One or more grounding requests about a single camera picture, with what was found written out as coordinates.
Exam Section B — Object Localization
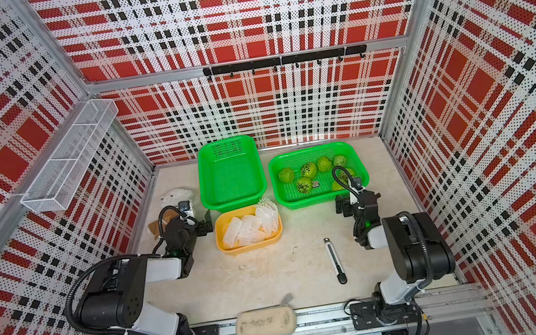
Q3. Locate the yellow plastic bowl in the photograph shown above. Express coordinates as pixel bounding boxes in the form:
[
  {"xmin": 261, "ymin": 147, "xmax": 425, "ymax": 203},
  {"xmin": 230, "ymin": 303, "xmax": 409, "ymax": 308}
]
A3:
[{"xmin": 211, "ymin": 202, "xmax": 287, "ymax": 258}]

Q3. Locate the empty green plastic basket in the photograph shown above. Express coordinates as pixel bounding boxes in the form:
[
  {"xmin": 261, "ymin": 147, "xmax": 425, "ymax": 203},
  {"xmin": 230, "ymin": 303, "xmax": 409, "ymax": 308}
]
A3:
[{"xmin": 197, "ymin": 135, "xmax": 268, "ymax": 213}]

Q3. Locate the clear wall shelf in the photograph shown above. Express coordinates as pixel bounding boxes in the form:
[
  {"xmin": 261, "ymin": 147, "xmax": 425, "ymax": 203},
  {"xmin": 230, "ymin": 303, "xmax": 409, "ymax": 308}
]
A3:
[{"xmin": 21, "ymin": 99, "xmax": 118, "ymax": 213}]

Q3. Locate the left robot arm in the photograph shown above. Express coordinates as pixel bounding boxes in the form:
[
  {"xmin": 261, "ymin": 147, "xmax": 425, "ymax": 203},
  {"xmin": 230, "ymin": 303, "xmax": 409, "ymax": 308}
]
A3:
[{"xmin": 64, "ymin": 201, "xmax": 219, "ymax": 335}]

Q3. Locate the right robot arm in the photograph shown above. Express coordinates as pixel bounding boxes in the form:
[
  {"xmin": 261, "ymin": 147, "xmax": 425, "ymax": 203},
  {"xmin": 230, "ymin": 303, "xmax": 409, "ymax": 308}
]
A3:
[{"xmin": 331, "ymin": 166, "xmax": 456, "ymax": 326}]

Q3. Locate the foam nets pile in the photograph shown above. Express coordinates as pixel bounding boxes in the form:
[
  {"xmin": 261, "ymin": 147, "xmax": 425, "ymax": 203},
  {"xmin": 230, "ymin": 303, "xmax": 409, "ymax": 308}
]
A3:
[{"xmin": 218, "ymin": 199, "xmax": 283, "ymax": 249}]

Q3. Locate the green basket with fruit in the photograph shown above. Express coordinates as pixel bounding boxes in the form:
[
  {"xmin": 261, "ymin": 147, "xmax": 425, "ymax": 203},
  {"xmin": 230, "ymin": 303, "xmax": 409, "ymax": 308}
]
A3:
[{"xmin": 269, "ymin": 142, "xmax": 370, "ymax": 210}]

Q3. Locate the black pen tool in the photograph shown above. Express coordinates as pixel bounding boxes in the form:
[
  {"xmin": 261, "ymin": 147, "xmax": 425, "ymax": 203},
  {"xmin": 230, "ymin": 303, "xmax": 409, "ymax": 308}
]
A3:
[{"xmin": 323, "ymin": 237, "xmax": 347, "ymax": 285}]

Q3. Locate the beige sponge block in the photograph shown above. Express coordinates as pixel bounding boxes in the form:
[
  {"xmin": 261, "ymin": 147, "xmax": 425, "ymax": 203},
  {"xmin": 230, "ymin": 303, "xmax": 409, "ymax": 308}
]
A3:
[{"xmin": 235, "ymin": 305, "xmax": 298, "ymax": 335}]

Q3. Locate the black hook rail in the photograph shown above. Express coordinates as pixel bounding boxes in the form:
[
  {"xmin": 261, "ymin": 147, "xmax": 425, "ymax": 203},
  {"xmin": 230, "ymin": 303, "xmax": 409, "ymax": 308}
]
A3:
[{"xmin": 202, "ymin": 44, "xmax": 368, "ymax": 77}]

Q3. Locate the white teddy bear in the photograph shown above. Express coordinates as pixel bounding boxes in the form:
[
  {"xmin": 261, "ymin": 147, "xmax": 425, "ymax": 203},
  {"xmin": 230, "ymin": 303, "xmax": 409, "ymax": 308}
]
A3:
[{"xmin": 160, "ymin": 188, "xmax": 194, "ymax": 212}]

